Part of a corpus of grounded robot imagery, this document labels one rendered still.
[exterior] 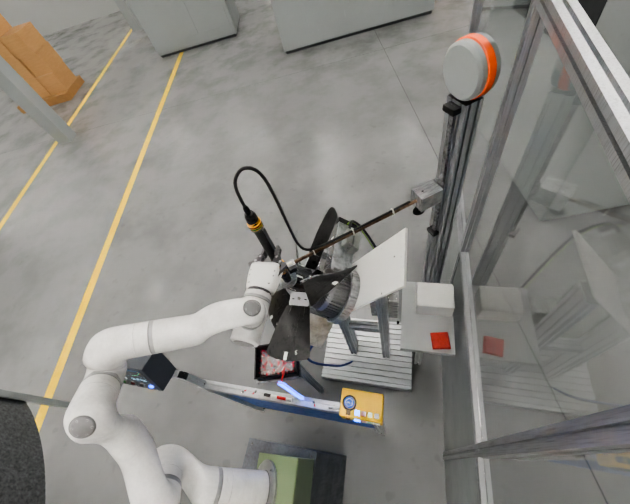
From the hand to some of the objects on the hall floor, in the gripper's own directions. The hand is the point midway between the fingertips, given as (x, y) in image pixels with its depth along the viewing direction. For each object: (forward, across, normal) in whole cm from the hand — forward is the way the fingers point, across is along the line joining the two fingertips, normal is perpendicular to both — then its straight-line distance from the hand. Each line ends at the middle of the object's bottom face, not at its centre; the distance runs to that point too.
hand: (271, 251), depth 104 cm
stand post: (+13, -10, +156) cm, 157 cm away
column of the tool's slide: (+41, -59, +156) cm, 172 cm away
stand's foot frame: (+13, -20, +156) cm, 158 cm away
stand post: (+13, -33, +156) cm, 160 cm away
